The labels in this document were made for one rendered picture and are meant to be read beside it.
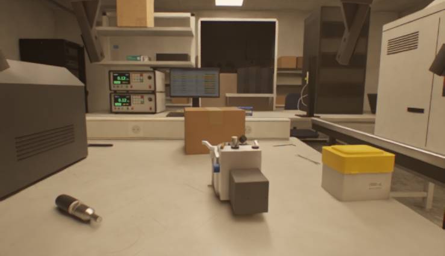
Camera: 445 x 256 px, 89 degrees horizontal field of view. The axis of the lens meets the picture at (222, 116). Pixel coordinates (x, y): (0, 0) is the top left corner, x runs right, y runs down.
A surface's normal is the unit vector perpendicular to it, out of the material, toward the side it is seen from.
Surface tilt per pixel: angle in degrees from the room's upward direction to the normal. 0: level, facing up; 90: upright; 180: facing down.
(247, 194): 90
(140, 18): 90
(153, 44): 90
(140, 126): 90
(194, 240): 0
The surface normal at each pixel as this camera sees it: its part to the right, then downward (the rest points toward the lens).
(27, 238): 0.00, -0.99
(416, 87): -1.00, 0.00
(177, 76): 0.01, 0.04
